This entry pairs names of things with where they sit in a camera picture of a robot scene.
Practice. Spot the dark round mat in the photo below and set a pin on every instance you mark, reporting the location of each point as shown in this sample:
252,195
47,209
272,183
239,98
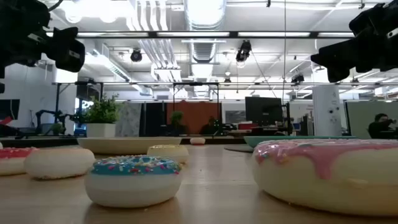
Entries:
239,148

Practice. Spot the dark panel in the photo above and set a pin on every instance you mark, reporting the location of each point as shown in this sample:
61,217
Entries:
154,118

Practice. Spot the white plant pot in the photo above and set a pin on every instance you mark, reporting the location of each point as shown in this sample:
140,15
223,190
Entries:
101,130

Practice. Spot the cream plate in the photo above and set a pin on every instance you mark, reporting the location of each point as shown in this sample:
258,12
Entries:
124,145

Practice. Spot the round green plant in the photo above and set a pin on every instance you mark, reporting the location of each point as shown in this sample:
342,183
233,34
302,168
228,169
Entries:
177,118

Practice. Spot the red box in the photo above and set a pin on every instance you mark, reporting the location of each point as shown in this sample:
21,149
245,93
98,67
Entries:
247,126

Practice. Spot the black background robot arm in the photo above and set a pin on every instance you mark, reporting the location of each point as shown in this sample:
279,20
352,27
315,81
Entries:
46,113

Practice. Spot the plain white donut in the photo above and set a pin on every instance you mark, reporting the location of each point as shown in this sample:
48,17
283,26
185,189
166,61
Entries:
59,163

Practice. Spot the red sprinkled donut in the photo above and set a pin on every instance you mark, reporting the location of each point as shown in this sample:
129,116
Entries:
9,161

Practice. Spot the small red white donut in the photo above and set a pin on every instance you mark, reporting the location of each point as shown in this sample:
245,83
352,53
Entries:
197,141

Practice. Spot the black overhead frame beam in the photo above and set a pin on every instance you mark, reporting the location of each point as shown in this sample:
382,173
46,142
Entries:
233,34

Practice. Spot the pink frosted donut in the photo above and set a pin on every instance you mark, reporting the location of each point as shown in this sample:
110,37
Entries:
311,189

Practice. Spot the white column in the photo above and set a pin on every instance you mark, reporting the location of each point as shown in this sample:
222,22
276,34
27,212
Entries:
326,112

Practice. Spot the blue frosted sprinkled donut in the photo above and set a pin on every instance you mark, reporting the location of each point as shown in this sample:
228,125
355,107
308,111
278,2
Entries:
133,186

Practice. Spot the large green plant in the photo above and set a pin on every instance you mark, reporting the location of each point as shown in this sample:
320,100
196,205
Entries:
102,110

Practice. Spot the patterned grey panel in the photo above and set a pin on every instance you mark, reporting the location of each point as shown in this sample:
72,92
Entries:
129,118

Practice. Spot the black hanging ceiling camera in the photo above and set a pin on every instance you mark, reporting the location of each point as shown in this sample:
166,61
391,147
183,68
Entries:
244,51

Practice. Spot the grey green partition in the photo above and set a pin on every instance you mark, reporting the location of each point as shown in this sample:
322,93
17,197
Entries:
360,115

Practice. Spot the black background frame rail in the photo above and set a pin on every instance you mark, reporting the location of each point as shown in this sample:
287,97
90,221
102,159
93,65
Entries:
124,83

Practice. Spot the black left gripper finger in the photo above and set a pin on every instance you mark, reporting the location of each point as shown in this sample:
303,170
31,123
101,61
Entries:
70,49

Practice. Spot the person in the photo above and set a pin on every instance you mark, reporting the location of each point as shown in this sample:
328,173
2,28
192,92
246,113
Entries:
210,128
379,127

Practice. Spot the teal plate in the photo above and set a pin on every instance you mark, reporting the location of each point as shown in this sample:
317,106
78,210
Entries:
253,141

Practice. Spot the black computer monitor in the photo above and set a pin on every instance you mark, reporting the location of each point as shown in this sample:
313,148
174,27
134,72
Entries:
262,110

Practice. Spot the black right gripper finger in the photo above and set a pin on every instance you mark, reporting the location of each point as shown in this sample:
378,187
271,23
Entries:
337,62

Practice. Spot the yellow frosted donut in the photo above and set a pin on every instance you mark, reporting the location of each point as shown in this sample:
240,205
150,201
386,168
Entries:
169,154

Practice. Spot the dark wall screen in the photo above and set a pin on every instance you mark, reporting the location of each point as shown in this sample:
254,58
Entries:
9,109

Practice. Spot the small green plant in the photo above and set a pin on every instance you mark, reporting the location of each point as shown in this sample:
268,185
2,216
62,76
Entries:
56,128

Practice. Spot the orange partition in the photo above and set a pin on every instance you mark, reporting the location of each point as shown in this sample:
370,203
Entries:
196,112

